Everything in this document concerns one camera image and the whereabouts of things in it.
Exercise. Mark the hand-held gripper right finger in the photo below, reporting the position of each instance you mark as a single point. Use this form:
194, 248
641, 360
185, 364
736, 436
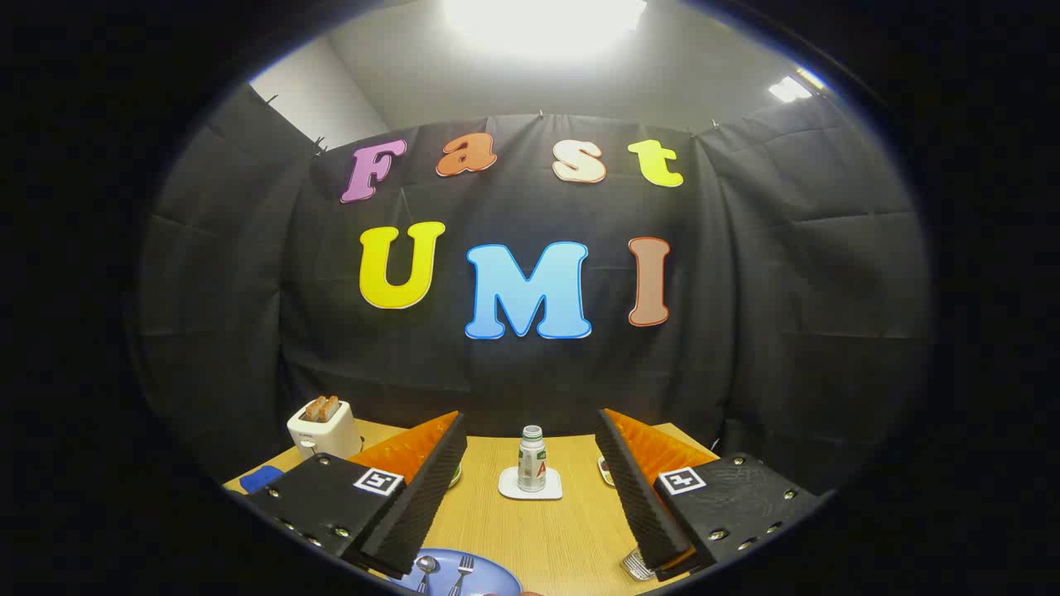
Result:
638, 505

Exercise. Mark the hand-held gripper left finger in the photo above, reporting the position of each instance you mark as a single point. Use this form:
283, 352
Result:
422, 505

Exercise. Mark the white plate of food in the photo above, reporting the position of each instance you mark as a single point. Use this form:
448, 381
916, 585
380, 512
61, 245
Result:
455, 477

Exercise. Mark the white divided seasoning dish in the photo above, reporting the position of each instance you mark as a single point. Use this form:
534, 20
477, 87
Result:
605, 472

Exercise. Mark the white square coaster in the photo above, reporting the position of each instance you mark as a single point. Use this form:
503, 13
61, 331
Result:
508, 489

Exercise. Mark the blue round plate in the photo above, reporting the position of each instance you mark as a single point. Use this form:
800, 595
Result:
490, 577

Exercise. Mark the white drink bottle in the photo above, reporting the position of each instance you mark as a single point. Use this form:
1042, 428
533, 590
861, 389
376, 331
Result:
532, 468

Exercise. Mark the white toaster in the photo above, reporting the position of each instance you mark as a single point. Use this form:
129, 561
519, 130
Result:
327, 437

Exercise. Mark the toast slice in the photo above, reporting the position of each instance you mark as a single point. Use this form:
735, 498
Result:
331, 406
314, 409

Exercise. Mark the blue folded cloth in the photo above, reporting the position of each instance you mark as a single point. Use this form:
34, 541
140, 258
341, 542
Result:
261, 478

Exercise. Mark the ceiling light panel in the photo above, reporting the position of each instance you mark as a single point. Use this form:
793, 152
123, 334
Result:
542, 25
788, 88

